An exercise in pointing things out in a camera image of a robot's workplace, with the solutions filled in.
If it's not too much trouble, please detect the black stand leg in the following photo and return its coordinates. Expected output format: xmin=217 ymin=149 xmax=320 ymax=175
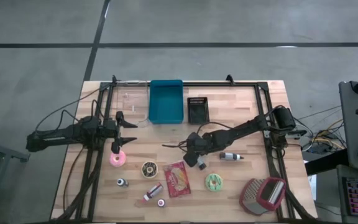
xmin=305 ymin=148 xmax=349 ymax=177

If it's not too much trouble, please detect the tangle of floor cables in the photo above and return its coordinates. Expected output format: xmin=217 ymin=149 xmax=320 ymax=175
xmin=293 ymin=105 xmax=349 ymax=156

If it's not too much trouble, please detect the black cable bundle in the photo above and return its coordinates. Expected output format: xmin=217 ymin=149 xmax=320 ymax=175
xmin=54 ymin=146 xmax=103 ymax=222

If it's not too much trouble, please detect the red metal box grater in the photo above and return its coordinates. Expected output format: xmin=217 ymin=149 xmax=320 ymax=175
xmin=239 ymin=176 xmax=287 ymax=217

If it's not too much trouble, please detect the clear plastic bin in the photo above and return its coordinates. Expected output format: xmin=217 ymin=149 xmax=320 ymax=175
xmin=116 ymin=81 xmax=151 ymax=126

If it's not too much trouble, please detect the chocolate frosted toy donut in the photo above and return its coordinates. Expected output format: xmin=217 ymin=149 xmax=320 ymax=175
xmin=140 ymin=161 xmax=158 ymax=179

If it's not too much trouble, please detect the blue plastic bin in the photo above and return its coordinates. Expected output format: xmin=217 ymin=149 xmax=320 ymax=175
xmin=148 ymin=79 xmax=185 ymax=125

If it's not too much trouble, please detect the pink frosted toy donut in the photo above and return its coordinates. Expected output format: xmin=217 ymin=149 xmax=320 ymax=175
xmin=109 ymin=150 xmax=127 ymax=168

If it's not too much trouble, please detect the black slotted plastic basket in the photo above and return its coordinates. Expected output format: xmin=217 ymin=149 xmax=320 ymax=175
xmin=186 ymin=96 xmax=210 ymax=124

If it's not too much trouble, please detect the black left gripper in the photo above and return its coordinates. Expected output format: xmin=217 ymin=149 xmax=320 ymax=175
xmin=103 ymin=111 xmax=139 ymax=154

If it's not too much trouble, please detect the black aluminium table frame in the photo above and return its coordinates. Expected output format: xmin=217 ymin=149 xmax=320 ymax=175
xmin=53 ymin=74 xmax=319 ymax=223

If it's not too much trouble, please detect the green frosted toy donut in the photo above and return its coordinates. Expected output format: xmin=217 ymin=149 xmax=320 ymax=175
xmin=204 ymin=173 xmax=224 ymax=192

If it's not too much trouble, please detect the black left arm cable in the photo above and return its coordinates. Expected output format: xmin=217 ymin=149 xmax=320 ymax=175
xmin=34 ymin=88 xmax=101 ymax=133

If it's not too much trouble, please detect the red popcorn packet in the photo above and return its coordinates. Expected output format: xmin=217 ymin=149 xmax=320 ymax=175
xmin=163 ymin=160 xmax=191 ymax=198

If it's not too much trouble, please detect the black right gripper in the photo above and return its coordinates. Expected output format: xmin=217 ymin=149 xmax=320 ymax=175
xmin=183 ymin=132 xmax=210 ymax=168

